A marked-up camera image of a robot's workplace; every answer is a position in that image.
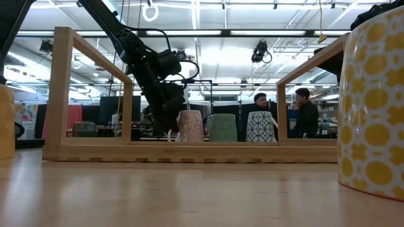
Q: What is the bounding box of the white hanging ring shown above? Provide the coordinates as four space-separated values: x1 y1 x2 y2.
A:
141 2 160 23

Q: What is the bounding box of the colourful poster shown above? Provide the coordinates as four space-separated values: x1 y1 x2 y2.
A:
14 103 39 140

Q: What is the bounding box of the wooden tray with handle frames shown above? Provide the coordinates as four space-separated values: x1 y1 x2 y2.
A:
42 26 351 164

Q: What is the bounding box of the grey storage bin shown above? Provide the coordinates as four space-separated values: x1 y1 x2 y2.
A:
71 122 98 138

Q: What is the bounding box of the red curtain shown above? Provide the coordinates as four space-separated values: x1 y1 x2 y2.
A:
42 104 83 139

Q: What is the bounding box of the blue lattice patterned mug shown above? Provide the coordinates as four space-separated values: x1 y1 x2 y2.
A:
246 110 279 143

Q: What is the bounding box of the plain yellow mug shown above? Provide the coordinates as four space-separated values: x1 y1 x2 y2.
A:
0 84 16 160

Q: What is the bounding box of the yellow hanging cord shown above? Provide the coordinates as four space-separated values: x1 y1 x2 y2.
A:
317 0 328 44

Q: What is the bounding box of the plain green mug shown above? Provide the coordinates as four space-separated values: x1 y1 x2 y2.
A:
208 113 238 143

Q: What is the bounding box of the red leaf patterned mug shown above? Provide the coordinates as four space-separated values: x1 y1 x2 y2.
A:
167 109 205 143

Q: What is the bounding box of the yellow dot patterned mug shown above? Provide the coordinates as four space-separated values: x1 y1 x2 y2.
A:
336 5 404 202

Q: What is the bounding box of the person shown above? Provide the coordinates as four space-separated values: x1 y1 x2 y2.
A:
289 87 320 139
249 92 280 141

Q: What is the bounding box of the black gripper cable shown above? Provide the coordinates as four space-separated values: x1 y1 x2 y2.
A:
124 26 200 83

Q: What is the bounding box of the black looped cable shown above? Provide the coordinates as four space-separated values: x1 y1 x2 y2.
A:
15 122 26 139

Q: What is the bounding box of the black monitor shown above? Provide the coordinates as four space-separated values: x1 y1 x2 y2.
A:
98 95 142 126

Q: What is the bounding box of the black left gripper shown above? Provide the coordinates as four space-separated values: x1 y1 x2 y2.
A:
131 58 187 135

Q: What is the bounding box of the black ceiling camera with cable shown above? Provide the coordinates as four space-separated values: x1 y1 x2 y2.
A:
251 40 273 64

